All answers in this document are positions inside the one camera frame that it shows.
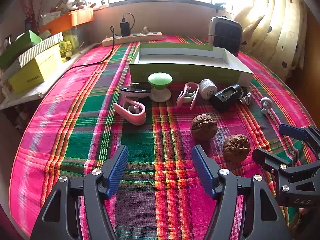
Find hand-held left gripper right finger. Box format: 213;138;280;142
192;144;292;240

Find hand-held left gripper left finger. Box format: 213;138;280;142
29;145;129;240

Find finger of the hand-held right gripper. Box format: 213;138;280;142
279;123;320;160
252;147;320;178

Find brown walnut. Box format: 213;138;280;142
223;134;251;162
190;114;218;141

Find white round hook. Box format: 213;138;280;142
259;97;273;115

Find white usb cable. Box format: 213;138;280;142
240;86;252;105

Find pink plastic clip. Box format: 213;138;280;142
113;99;147;126
176;82;200;110

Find black battery charger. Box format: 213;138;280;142
209;84;244;112

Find black oval remote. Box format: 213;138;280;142
119;82;152;100

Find white round jar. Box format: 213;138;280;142
199;79;218;100

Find green lid small jar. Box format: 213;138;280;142
147;72;173;102

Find green white cardboard box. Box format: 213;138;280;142
129;42;254;86

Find plaid tablecloth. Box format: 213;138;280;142
9;35;320;240

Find cream heart print curtain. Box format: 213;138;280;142
234;0;310;80

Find white shelf board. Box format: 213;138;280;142
0;42;100;110

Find grey space heater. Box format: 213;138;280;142
208;16;243;55

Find yellow green box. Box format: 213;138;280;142
7;45;63;94

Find cream power strip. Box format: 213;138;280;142
102;32;163;47

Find yellow green packet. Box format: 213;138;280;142
59;34;79;52

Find black power adapter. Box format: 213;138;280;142
120;17;131;37

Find striped box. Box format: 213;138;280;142
19;32;64;67

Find green box at left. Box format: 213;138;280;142
0;30;42;68

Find orange plastic tray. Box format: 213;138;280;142
39;8;94;34

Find pile of papers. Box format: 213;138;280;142
41;0;97;22

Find red flower branches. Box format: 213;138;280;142
20;0;54;30

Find black power cord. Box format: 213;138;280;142
65;26;116;68

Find black adapter cable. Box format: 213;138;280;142
123;12;136;34

